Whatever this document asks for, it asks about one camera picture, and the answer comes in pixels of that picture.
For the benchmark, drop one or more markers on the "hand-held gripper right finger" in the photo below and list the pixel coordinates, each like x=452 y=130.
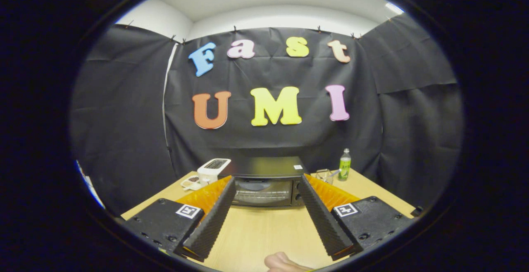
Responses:
x=320 y=214

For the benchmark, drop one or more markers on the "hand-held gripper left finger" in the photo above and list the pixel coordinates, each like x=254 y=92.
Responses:
x=213 y=218

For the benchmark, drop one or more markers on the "black toaster oven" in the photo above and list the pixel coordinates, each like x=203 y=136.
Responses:
x=264 y=166

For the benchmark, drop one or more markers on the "white pop-up toaster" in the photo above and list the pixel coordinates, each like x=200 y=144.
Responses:
x=213 y=169

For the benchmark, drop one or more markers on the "glass jar with straw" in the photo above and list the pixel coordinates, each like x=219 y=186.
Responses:
x=324 y=177

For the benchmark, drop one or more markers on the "small white dish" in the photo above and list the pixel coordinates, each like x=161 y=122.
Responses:
x=191 y=182

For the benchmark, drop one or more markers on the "green drink bottle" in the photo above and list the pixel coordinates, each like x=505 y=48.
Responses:
x=344 y=166

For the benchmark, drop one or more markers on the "small ceiling light panel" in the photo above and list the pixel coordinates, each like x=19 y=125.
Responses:
x=394 y=8

